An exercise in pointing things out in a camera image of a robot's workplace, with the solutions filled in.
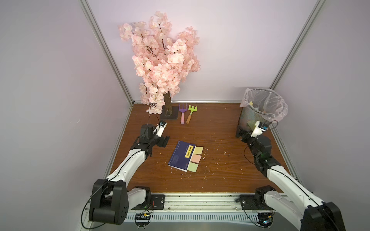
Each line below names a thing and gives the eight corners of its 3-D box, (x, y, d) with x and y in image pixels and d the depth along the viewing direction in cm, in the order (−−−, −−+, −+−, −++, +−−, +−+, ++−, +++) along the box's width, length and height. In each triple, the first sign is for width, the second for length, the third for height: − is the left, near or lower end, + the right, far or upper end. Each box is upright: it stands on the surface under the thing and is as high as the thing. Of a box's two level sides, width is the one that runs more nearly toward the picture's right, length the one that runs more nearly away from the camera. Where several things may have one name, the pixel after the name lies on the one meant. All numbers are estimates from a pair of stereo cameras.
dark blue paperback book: (167, 165, 88) (167, 163, 86) (177, 141, 99) (177, 139, 97) (187, 171, 86) (187, 170, 83) (195, 146, 96) (195, 144, 94)
